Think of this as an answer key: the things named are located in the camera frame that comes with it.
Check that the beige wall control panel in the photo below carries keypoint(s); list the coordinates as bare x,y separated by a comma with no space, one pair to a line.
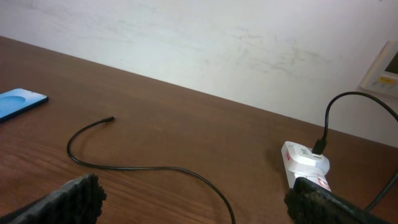
382,75

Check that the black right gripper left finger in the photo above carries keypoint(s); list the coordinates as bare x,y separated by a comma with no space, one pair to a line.
78,201

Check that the blue Galaxy smartphone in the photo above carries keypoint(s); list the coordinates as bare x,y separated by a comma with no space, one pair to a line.
18,101

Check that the white USB charger adapter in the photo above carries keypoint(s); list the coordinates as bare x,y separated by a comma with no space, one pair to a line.
301,160

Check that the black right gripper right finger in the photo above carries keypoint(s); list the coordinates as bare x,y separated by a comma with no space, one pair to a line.
308,203

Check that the white power strip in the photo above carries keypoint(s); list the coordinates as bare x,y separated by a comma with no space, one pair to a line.
292,176

